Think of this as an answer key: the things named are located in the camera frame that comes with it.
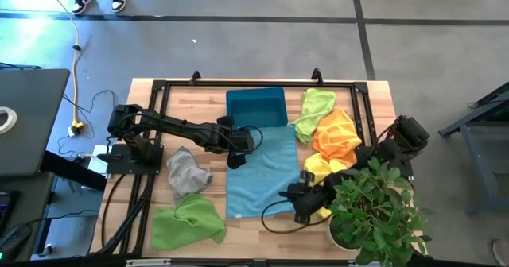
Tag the blue-grey metal cart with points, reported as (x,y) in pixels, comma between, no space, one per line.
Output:
(474,179)

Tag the blue microfiber towel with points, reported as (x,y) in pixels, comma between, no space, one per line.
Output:
(262,179)

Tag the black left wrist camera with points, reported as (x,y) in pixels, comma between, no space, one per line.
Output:
(243,140)

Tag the black desk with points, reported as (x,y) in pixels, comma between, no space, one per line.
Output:
(28,195)

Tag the black computer mouse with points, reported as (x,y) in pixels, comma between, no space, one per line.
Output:
(16,237)

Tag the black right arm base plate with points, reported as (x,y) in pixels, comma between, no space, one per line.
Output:
(403,167)

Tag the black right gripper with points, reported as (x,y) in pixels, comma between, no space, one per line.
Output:
(312,199)

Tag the black aluminium table frame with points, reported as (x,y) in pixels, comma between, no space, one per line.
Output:
(258,84)

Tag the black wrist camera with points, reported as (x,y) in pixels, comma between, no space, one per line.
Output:
(307,177)
(243,140)

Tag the grey microfiber towel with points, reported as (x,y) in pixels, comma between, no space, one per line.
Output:
(185,175)

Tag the black frame clamp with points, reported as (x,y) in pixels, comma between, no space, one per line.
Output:
(317,75)
(195,77)

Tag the white power box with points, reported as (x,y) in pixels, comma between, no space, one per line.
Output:
(94,167)

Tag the black keyboard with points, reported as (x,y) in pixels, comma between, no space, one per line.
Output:
(5,209)

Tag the teal plastic bin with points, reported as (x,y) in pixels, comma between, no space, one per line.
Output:
(256,108)

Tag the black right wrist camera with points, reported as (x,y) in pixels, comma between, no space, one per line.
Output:
(307,177)

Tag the yellow microfiber towel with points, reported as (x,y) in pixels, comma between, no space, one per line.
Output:
(318,167)

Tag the dark green microfiber towel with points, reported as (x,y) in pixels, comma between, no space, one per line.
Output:
(187,223)

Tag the green potted plant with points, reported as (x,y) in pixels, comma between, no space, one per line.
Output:
(378,215)

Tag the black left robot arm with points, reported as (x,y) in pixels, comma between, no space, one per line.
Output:
(179,128)

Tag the orange microfiber towel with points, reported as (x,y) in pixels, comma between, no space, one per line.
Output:
(336,138)

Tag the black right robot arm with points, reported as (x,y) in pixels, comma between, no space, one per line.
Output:
(409,134)

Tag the lime green microfiber towel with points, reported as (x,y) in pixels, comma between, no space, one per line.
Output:
(316,108)

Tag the white tape roll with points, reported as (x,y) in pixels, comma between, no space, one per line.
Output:
(12,120)

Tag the silver bracket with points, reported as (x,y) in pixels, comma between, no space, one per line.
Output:
(147,262)
(364,264)

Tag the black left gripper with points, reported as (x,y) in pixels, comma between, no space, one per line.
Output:
(224,140)

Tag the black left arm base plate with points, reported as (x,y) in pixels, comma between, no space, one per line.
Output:
(119,167)

